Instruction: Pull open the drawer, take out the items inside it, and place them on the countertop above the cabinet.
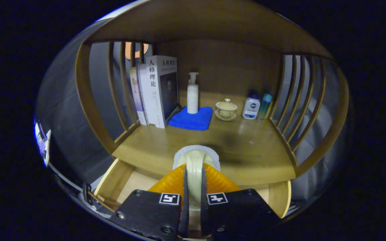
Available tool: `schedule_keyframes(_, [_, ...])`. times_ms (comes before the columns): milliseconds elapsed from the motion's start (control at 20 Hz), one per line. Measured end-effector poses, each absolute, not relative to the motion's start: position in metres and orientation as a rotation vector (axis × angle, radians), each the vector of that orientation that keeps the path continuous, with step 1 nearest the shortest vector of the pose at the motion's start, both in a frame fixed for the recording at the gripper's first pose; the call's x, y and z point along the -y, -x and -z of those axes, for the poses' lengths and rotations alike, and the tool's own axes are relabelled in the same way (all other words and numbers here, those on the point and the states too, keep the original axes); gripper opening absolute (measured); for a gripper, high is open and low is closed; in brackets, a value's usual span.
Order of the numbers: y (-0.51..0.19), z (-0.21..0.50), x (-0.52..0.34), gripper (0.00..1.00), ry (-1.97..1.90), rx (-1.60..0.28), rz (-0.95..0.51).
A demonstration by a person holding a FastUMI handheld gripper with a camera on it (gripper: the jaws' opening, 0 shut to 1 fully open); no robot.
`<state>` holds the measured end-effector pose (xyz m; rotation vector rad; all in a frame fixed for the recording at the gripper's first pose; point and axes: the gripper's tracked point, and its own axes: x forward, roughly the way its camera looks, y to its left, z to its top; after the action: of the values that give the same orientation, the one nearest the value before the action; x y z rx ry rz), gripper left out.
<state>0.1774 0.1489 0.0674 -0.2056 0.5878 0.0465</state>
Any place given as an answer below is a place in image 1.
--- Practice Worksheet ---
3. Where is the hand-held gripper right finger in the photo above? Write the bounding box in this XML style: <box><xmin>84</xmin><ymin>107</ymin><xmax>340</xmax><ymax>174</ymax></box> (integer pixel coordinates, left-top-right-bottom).
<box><xmin>201</xmin><ymin>162</ymin><xmax>280</xmax><ymax>241</ymax></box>

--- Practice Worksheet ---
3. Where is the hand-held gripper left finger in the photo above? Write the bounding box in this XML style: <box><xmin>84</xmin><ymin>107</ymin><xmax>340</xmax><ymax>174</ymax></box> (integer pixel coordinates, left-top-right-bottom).
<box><xmin>109</xmin><ymin>163</ymin><xmax>189</xmax><ymax>241</ymax></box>

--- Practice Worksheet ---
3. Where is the wooden drawer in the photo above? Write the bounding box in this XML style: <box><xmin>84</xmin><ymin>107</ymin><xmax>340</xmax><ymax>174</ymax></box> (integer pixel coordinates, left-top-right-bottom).
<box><xmin>87</xmin><ymin>158</ymin><xmax>292</xmax><ymax>235</ymax></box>

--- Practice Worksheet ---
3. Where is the cream handled scrub brush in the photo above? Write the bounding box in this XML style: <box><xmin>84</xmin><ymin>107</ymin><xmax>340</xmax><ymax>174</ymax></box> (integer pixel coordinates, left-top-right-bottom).
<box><xmin>173</xmin><ymin>145</ymin><xmax>221</xmax><ymax>211</ymax></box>

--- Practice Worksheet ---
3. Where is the wooden countertop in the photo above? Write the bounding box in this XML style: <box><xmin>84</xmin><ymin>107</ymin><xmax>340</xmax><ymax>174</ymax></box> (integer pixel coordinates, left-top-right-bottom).
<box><xmin>112</xmin><ymin>94</ymin><xmax>297</xmax><ymax>186</ymax></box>

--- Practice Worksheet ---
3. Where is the wooden cabinet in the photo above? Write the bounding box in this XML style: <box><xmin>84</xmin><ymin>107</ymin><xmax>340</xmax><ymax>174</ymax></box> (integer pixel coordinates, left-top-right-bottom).
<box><xmin>75</xmin><ymin>0</ymin><xmax>349</xmax><ymax>221</ymax></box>

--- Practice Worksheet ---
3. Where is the blue folded cloth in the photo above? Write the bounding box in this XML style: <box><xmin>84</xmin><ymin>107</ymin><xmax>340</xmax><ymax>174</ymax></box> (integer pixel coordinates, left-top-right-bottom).
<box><xmin>168</xmin><ymin>106</ymin><xmax>213</xmax><ymax>131</ymax></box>

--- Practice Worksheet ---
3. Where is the beige lidded tea cup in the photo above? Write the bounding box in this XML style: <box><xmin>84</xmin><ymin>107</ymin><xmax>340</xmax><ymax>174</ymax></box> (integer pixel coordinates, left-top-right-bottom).
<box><xmin>214</xmin><ymin>98</ymin><xmax>238</xmax><ymax>121</ymax></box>

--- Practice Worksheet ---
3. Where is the white lotion bottle blue cap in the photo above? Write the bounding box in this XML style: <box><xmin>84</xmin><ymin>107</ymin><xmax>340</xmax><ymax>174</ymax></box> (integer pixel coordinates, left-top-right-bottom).
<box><xmin>242</xmin><ymin>91</ymin><xmax>261</xmax><ymax>120</ymax></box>

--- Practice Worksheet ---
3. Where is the teal bottle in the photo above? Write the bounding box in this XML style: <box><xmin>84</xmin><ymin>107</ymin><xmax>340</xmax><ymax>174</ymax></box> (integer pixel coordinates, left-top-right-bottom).
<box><xmin>256</xmin><ymin>93</ymin><xmax>273</xmax><ymax>122</ymax></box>

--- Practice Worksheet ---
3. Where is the thin white book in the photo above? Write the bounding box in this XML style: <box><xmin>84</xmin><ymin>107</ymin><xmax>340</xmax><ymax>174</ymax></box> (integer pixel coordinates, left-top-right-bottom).
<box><xmin>137</xmin><ymin>63</ymin><xmax>156</xmax><ymax>126</ymax></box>

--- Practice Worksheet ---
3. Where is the thick white book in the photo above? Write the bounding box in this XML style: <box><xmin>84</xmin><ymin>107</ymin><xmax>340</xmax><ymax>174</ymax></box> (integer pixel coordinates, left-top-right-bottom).
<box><xmin>145</xmin><ymin>55</ymin><xmax>180</xmax><ymax>129</ymax></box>

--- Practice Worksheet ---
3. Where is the thin purple book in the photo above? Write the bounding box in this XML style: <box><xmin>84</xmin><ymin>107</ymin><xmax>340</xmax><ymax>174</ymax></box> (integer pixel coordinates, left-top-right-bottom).
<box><xmin>129</xmin><ymin>66</ymin><xmax>147</xmax><ymax>126</ymax></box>

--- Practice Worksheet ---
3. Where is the white pump bottle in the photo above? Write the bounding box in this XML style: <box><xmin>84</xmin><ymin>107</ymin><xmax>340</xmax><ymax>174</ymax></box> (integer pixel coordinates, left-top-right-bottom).
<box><xmin>187</xmin><ymin>72</ymin><xmax>199</xmax><ymax>114</ymax></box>

